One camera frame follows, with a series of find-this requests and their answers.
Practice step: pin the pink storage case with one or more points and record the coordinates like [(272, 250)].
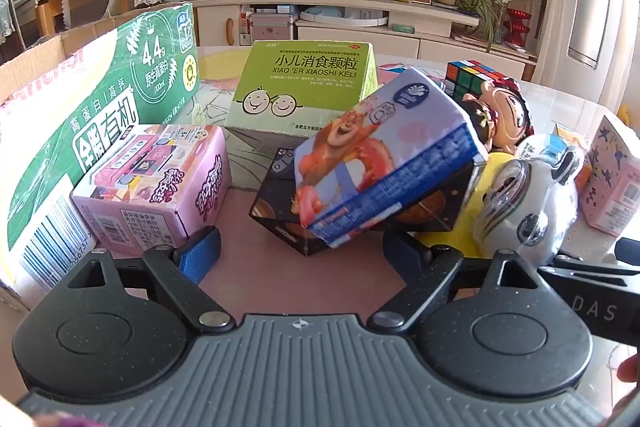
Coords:
[(265, 26)]

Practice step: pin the pink starry box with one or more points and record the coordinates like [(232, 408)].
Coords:
[(610, 198)]

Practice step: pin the green medicine box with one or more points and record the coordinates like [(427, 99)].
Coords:
[(289, 90)]

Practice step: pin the panda mascot figurine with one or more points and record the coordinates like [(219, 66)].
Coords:
[(532, 201)]

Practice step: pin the red candle holder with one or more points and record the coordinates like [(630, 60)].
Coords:
[(516, 25)]

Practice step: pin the yellow toy water gun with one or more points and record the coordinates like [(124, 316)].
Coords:
[(461, 236)]

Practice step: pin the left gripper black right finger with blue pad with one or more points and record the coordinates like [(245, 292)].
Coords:
[(427, 272)]

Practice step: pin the rubiks cube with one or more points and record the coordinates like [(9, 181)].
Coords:
[(468, 77)]

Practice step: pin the white tv cabinet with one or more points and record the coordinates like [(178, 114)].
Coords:
[(410, 30)]

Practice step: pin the cartoon girl doll figurine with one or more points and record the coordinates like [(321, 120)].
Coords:
[(499, 115)]

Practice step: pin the white standing air conditioner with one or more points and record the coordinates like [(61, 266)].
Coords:
[(586, 48)]

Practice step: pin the black hexagonal box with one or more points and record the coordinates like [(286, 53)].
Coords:
[(439, 211)]

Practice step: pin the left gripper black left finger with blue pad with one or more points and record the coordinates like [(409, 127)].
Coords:
[(175, 274)]

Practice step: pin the blue bear cartoon box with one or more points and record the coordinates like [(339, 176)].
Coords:
[(383, 156)]

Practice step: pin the pink toy box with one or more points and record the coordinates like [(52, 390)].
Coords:
[(156, 185)]

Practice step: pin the green white cardboard carton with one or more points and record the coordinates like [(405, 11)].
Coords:
[(59, 125)]

